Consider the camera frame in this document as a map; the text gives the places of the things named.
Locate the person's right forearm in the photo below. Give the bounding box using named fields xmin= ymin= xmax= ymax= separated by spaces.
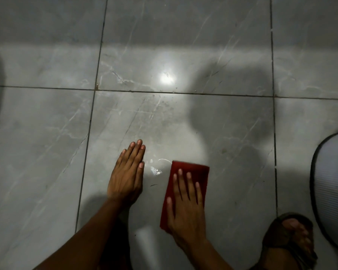
xmin=183 ymin=238 xmax=235 ymax=270

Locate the person's right foot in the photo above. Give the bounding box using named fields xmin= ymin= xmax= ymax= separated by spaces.
xmin=263 ymin=218 xmax=314 ymax=270

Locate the red cleaning cloth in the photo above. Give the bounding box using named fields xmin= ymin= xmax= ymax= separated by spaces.
xmin=160 ymin=160 xmax=210 ymax=233

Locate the person's left hand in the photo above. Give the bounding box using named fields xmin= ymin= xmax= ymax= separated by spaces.
xmin=107 ymin=139 xmax=146 ymax=207

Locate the grey ribbed oval mat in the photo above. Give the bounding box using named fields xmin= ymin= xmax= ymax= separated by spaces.
xmin=310 ymin=131 xmax=338 ymax=255

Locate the dark brown sandal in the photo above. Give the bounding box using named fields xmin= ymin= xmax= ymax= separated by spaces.
xmin=249 ymin=212 xmax=318 ymax=270

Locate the person's right hand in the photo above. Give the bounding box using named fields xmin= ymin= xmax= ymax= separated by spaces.
xmin=166 ymin=169 xmax=208 ymax=245

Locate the person's left forearm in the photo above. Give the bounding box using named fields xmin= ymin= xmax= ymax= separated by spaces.
xmin=33 ymin=198 xmax=131 ymax=270

